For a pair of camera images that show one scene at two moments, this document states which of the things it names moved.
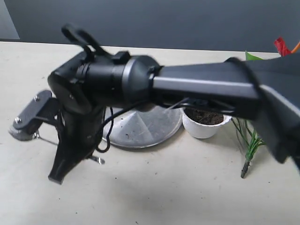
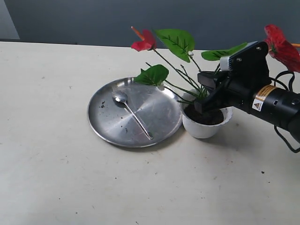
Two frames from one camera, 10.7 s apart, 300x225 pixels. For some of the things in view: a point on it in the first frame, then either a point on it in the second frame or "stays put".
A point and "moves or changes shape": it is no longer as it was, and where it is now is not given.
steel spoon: (98, 160) moves or changes shape
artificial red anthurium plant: (248, 139) -> (289, 53)
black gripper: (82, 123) -> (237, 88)
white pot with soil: (202, 123) stays put
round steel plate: (134, 128) stays put
